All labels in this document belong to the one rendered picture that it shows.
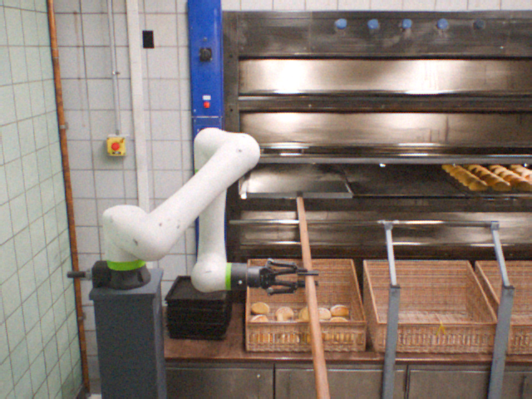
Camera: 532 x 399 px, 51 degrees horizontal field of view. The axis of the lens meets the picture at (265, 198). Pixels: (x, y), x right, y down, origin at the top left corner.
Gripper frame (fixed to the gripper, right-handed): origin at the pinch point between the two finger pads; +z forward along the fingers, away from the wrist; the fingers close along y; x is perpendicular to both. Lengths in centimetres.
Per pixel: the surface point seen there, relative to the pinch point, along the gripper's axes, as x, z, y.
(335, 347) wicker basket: -54, 16, 57
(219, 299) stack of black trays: -64, -38, 39
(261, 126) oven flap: -103, -20, -37
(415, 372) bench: -49, 52, 66
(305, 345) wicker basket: -56, 2, 57
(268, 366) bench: -49, -14, 64
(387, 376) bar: -43, 39, 65
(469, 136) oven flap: -103, 83, -33
